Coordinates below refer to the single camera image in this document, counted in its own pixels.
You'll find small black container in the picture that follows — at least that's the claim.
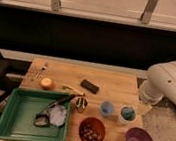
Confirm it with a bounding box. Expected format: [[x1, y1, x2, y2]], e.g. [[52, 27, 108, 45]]
[[34, 113, 50, 127]]

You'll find brown bowl with nuts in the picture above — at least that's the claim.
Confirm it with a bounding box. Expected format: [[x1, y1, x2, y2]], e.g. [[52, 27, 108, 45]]
[[78, 117, 106, 141]]

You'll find orange fruit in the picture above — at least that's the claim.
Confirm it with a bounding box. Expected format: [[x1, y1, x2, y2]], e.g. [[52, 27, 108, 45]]
[[40, 77, 53, 90]]

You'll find white cup with teal lid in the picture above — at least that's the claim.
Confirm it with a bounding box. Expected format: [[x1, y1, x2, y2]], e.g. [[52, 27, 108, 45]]
[[117, 106, 136, 125]]

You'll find blue cup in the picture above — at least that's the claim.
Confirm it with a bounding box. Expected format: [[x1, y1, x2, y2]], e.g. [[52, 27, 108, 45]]
[[99, 101, 114, 118]]

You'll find black rectangular block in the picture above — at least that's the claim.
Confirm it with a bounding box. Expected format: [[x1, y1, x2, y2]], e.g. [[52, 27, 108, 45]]
[[80, 79, 99, 94]]

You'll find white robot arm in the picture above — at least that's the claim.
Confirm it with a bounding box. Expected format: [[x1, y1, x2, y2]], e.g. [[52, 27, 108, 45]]
[[138, 61, 176, 110]]

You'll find green plastic tray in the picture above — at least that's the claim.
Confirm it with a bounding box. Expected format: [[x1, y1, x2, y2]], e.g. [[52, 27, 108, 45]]
[[0, 88, 71, 141]]

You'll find metal fork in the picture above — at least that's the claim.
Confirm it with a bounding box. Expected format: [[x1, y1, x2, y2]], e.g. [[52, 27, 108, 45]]
[[31, 63, 49, 81]]

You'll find clear glass cup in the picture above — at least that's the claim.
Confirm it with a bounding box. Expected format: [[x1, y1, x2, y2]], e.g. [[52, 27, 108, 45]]
[[76, 97, 88, 113]]

